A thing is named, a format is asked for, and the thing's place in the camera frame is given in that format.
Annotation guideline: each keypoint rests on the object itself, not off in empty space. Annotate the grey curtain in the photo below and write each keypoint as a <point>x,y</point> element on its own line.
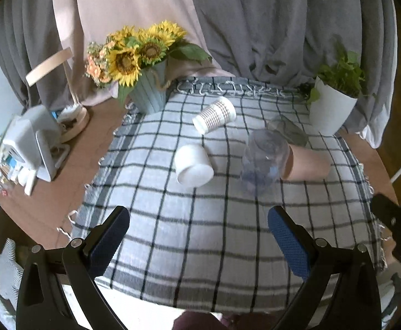
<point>272,24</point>

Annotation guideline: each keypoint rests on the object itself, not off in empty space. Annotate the striped paper cup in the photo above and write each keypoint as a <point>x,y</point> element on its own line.
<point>215,114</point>

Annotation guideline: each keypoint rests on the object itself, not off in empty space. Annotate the clear plastic cup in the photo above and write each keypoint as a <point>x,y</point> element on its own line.
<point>264,165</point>

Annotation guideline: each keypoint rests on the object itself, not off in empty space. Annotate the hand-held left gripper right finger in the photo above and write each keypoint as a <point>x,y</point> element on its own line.
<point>291,244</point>

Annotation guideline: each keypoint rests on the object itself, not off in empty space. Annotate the brown paper cup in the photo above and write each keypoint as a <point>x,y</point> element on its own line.
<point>307,166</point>

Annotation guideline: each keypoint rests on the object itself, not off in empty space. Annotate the white electronic device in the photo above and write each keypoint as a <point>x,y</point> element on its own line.
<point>32,141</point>

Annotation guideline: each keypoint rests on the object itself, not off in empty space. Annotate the clear glass cup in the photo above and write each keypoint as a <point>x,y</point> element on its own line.
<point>290,130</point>

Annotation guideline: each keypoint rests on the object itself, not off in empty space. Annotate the pink curtain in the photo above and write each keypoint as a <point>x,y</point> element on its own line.
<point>118,17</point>

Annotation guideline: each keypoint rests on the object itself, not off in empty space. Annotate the green plant in white pot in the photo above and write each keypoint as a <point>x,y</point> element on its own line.
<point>333,99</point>

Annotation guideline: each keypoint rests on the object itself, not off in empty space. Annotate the wooden desk lamp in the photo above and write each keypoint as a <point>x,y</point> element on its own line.
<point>66,92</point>

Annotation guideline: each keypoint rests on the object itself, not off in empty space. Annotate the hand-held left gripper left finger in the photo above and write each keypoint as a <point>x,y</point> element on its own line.
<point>106,244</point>

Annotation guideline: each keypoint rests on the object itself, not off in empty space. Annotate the sunflower bouquet in blue pot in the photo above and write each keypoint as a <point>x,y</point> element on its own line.
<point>138,65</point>

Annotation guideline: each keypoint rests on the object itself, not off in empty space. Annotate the white paper cup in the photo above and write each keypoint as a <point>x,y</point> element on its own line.
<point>192,165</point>

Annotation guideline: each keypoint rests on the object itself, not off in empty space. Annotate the checkered tablecloth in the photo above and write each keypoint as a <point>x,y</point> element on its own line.
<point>221,233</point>

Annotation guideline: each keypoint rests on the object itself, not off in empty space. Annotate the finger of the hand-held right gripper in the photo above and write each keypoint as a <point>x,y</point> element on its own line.
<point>398,227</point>

